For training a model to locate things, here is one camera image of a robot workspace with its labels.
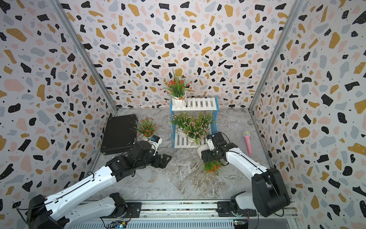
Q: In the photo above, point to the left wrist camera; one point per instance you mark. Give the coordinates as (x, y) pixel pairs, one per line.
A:
(155, 142)

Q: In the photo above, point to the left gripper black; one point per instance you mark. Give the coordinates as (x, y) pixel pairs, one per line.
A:
(165, 162)

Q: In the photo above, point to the pink flower pot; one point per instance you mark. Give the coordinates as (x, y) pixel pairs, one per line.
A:
(203, 122)
(194, 139)
(181, 122)

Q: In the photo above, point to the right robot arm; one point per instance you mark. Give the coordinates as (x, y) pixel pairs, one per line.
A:
(269, 194)

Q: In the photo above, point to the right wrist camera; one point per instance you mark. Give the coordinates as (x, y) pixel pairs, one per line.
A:
(210, 142)

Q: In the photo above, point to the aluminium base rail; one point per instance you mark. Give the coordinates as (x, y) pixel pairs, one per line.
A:
(190, 214)

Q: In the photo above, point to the pink flower pot back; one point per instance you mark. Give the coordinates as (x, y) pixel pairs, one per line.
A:
(181, 122)

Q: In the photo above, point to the blue white wooden rack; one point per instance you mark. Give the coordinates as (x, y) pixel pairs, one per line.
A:
(193, 119)

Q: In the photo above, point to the black case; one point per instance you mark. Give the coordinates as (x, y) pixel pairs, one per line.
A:
(120, 134)

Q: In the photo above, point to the red flower pot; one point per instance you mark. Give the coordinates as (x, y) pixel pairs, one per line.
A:
(146, 128)
(212, 165)
(177, 88)

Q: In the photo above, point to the pink toy microphone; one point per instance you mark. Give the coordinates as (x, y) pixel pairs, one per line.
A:
(247, 137)

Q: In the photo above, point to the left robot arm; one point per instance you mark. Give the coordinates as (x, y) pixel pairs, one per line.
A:
(64, 210)

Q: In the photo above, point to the pink flower pot front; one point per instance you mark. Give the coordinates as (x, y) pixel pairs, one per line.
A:
(194, 139)

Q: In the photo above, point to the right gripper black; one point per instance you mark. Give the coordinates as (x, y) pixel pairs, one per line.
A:
(208, 157)

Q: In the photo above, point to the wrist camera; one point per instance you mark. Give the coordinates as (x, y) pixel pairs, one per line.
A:
(155, 142)
(210, 142)

